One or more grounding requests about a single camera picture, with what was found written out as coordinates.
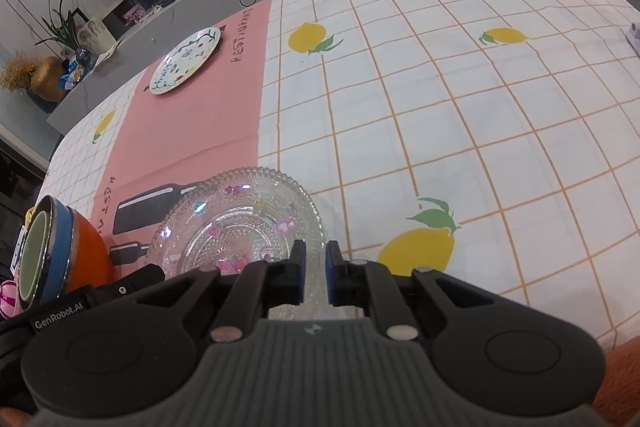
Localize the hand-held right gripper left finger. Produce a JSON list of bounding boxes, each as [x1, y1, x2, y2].
[[135, 239, 307, 343]]

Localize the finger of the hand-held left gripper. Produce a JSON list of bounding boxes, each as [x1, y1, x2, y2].
[[95, 264, 167, 307]]

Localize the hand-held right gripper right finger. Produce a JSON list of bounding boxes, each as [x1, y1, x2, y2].
[[325, 241, 501, 342]]

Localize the steel bowl orange outside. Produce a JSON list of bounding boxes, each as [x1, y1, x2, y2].
[[47, 207, 115, 295]]

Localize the green ceramic bowl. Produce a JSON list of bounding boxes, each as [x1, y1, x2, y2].
[[22, 209, 51, 303]]

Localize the steel bowl blue outside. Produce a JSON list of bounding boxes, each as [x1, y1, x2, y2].
[[19, 195, 76, 308]]

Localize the glass plate coloured dots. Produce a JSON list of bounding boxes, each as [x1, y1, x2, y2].
[[150, 166, 326, 308]]

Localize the white and blue box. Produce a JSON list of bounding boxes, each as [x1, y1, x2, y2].
[[11, 227, 28, 268]]

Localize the lemon print checked tablecloth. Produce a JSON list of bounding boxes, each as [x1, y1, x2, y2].
[[37, 0, 640, 353]]

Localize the blue white snack bag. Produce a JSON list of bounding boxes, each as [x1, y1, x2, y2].
[[60, 64, 83, 90]]

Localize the gold vase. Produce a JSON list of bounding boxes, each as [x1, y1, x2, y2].
[[0, 52, 68, 102]]

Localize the white painted plate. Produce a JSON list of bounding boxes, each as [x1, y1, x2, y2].
[[148, 28, 222, 96]]

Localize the potted plant white printed pot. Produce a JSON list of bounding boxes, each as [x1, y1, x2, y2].
[[35, 0, 118, 58]]

